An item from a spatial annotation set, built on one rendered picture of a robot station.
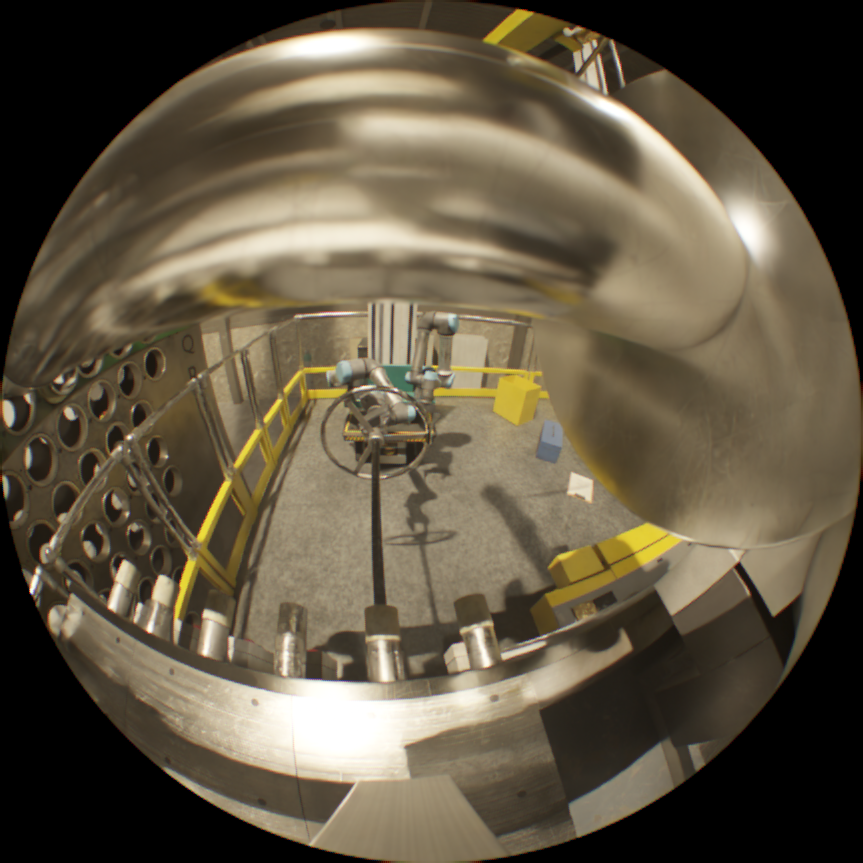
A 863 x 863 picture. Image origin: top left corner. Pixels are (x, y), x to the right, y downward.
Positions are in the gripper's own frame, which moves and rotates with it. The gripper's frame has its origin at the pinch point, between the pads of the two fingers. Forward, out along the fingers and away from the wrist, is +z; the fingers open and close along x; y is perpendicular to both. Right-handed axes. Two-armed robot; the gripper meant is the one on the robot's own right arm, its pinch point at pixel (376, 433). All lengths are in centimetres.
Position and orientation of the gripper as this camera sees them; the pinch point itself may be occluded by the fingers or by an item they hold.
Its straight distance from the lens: 92.7
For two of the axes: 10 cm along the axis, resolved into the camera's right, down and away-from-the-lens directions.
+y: 4.4, 7.1, 5.5
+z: 1.6, 5.4, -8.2
